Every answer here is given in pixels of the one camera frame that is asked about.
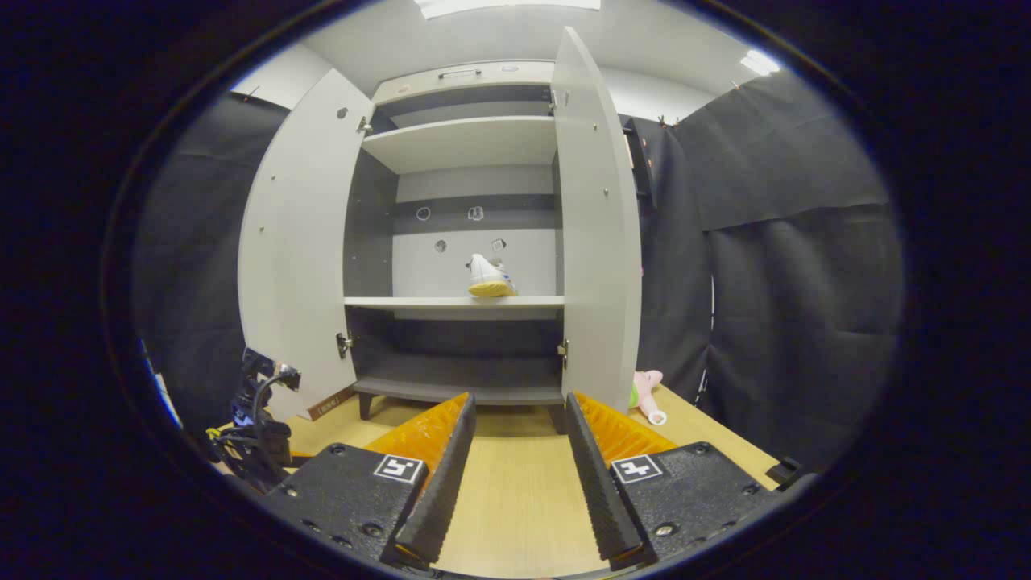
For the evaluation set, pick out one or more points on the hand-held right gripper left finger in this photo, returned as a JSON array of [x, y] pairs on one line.
[[443, 483]]

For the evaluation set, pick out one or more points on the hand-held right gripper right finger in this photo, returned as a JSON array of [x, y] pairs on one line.
[[596, 483]]

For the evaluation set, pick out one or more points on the grey shoe cabinet door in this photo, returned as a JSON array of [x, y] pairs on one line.
[[600, 242], [298, 242]]

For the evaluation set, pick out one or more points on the grey shoe cabinet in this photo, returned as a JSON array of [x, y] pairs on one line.
[[451, 274]]

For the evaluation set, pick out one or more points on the white canvas shoe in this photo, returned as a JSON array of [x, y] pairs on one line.
[[487, 278]]

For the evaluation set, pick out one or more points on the grey cabinet shelf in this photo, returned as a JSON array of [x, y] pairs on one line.
[[467, 141], [419, 302]]

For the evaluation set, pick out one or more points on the grey cabinet drawer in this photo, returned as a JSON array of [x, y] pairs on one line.
[[515, 80]]

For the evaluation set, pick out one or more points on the brown book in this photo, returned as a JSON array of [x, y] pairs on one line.
[[332, 405]]

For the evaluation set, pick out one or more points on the pink plush toy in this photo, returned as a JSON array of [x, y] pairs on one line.
[[647, 383]]

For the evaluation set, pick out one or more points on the ceiling light panel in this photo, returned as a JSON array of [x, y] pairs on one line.
[[760, 63]]

